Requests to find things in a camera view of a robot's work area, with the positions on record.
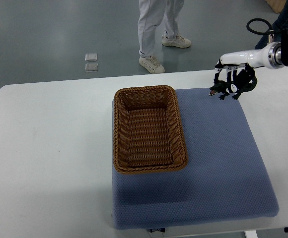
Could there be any blue textured cushion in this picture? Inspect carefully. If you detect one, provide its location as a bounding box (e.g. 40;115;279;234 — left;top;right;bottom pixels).
112;88;279;230

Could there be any person in white sneakers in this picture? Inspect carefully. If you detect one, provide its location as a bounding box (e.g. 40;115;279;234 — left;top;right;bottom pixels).
138;0;192;74

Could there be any wooden box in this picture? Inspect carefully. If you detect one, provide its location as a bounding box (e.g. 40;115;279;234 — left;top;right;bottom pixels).
265;0;287;13

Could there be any person in dark jeans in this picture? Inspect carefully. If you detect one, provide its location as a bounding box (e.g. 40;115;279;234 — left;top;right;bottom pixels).
254;0;288;50

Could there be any lower metal floor plate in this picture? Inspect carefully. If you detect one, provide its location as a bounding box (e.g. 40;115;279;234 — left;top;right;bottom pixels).
85;62;98;72

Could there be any black cable loop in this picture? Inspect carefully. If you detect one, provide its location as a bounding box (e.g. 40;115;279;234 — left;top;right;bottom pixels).
246;18;275;37

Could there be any brown wicker basket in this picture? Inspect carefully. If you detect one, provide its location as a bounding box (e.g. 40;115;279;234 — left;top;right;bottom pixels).
113;85;188;175

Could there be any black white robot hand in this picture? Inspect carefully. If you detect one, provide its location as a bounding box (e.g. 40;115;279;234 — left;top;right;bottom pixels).
214;42;283;81

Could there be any metal floor plate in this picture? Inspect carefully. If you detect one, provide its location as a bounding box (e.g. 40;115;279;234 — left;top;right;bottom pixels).
85;53;98;62
85;62;98;72

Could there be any upper metal floor plate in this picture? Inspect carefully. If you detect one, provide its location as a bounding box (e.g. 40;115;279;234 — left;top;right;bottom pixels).
85;53;98;62

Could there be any dark toy crocodile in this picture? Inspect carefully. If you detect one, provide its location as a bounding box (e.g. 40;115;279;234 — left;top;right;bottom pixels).
209;68;258;100

